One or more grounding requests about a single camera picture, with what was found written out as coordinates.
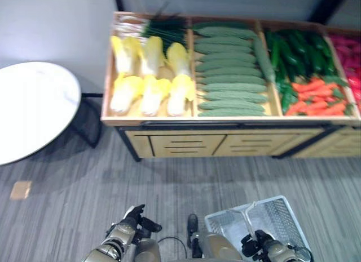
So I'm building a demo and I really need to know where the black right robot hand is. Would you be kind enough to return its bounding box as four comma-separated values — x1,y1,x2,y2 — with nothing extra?
241,229,279,261

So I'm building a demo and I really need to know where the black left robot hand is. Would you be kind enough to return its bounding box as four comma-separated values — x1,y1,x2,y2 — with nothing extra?
124,204,163,241

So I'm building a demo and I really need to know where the white plastic mesh basket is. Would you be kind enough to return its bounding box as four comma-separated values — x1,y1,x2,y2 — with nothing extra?
204,195,311,262

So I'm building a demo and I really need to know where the silver left robot leg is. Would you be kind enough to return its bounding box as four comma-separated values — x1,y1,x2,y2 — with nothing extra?
134,238,161,262

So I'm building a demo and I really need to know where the dark robot foot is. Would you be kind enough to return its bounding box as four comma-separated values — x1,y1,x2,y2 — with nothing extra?
187,213,200,246

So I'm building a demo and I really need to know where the wooden vegetable display stand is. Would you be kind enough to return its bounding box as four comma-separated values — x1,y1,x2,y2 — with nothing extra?
100,10,361,163

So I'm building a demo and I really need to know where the tan cardboard floor patch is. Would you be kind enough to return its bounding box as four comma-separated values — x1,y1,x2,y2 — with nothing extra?
10,180,33,201

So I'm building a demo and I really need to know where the yellow white napa cabbage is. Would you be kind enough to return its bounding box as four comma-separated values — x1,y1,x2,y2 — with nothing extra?
110,35,142,77
140,35,168,77
109,74,144,115
166,42,192,77
140,74,171,117
167,74,196,117

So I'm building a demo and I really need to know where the green cucumber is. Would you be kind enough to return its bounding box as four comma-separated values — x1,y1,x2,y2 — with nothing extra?
192,21,254,30
194,36,253,48
197,51,257,64
197,75,267,87
197,108,269,118
197,83,268,94
252,37,276,83
194,43,254,55
197,100,267,112
196,61,261,73
201,91,269,103
197,27,258,41
196,68,265,79

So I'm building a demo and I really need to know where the orange carrot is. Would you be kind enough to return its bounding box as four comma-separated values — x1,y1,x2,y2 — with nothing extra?
285,100,307,117
298,88,333,101
305,100,329,111
292,78,325,93
315,105,346,117

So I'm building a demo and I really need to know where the glossy green pepper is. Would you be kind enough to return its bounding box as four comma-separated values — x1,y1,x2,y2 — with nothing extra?
275,58,289,83
281,38,299,66
280,87,298,115
315,33,334,57
270,39,282,64
309,44,325,74

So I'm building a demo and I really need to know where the round white marble table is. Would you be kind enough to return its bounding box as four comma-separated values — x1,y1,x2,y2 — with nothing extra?
0,61,83,166

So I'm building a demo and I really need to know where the dark green chive bundle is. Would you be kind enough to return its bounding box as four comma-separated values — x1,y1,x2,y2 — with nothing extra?
140,4,190,50

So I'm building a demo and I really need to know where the pale white vegetable bundle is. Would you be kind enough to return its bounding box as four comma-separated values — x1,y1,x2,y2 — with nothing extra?
112,15,148,36

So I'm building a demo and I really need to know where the thin black cable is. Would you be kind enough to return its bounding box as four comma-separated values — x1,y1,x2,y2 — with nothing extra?
157,236,188,256

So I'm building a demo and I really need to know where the black metal table frame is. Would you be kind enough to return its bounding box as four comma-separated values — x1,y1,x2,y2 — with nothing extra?
69,92,104,149

